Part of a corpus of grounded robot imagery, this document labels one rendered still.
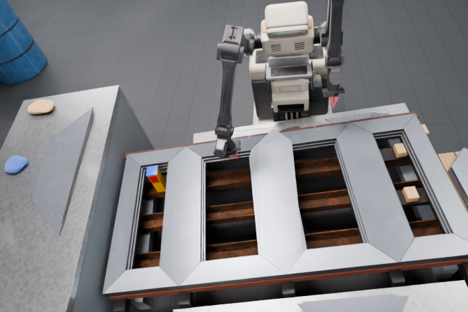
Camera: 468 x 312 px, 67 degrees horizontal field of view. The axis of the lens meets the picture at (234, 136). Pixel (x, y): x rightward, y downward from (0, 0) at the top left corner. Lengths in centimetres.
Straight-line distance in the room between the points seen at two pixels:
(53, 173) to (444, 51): 341
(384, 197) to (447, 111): 174
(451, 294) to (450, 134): 170
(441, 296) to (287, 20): 136
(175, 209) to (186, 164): 26
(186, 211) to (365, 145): 94
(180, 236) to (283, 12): 117
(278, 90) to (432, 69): 187
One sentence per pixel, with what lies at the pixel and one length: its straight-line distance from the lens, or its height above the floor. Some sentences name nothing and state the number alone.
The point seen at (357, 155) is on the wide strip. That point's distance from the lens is 183.
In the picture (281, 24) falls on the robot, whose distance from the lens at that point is 182.
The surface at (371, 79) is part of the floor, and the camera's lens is 351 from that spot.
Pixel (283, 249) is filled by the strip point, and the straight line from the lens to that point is 158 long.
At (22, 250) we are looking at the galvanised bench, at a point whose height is 105.
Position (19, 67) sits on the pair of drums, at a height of 18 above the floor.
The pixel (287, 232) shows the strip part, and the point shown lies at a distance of 161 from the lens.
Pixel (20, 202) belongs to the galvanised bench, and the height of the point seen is 105.
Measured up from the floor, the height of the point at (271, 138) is 86.
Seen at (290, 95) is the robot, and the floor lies 80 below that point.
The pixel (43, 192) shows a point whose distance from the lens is 187.
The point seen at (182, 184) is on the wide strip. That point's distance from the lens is 182.
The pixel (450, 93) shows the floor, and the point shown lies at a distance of 351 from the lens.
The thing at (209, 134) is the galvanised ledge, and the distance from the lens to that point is 222.
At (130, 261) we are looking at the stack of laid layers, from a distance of 175.
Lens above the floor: 233
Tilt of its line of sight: 50 degrees down
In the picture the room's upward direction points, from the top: 14 degrees counter-clockwise
